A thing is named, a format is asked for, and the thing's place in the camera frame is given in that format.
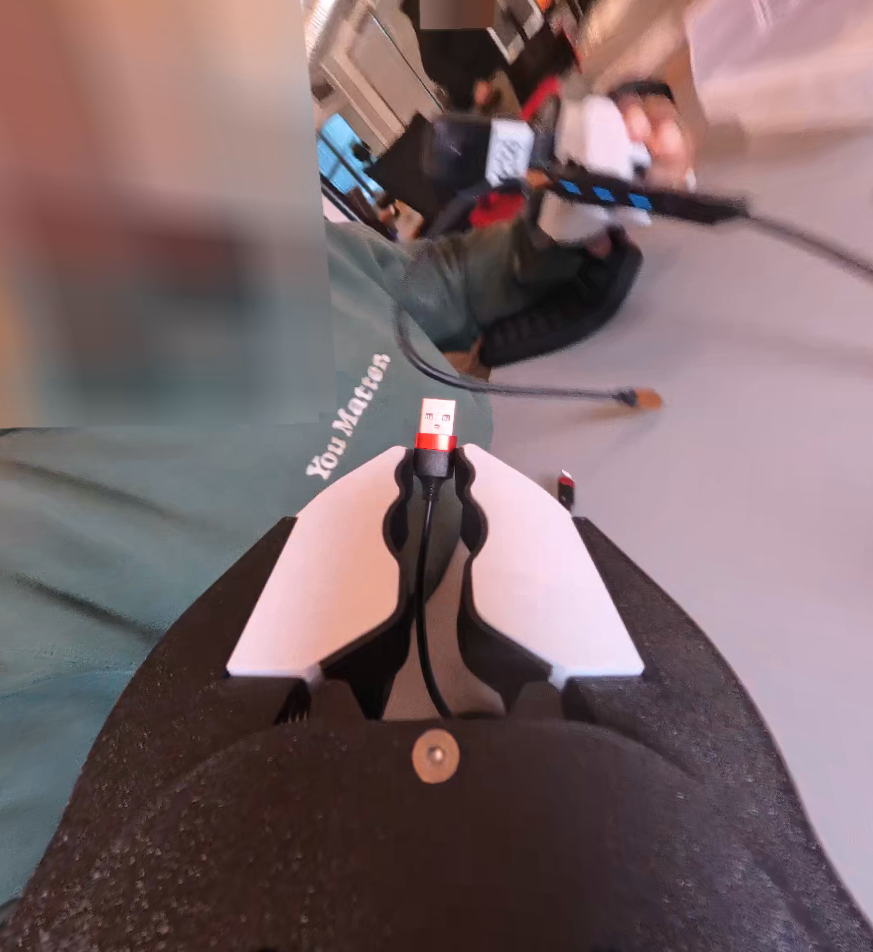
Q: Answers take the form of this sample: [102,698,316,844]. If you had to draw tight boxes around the black cable orange plug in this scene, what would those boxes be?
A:
[394,305,664,412]

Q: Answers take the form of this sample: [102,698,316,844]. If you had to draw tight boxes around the person's green pants leg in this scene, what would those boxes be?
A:
[399,216,601,352]

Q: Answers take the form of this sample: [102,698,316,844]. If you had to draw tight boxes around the person's left forearm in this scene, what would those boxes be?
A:
[576,0,706,96]

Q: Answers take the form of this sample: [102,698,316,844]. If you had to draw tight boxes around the person's left hand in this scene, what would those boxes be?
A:
[618,95,701,190]

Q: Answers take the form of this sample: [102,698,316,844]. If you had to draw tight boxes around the grey cabinet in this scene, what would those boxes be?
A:
[308,0,448,151]

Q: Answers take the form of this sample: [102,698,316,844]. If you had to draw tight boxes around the black usb hub blue ports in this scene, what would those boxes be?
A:
[529,170,751,226]

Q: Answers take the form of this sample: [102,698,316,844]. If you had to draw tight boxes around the black shoe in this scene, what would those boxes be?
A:
[477,227,644,367]

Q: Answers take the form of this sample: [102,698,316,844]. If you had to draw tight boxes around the black usb cable red plug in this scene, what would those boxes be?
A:
[407,398,461,719]

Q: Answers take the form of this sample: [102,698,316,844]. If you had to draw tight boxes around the small red object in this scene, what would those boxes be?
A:
[472,189,531,230]

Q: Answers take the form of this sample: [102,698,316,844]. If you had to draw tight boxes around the person's green sweatshirt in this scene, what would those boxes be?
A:
[0,223,495,952]

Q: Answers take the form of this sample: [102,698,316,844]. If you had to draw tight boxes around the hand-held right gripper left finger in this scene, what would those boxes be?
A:
[227,445,416,682]

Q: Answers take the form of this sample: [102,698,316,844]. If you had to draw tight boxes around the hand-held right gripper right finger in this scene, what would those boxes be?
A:
[455,444,646,681]

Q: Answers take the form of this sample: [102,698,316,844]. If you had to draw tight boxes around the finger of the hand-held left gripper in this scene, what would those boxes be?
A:
[539,195,613,245]

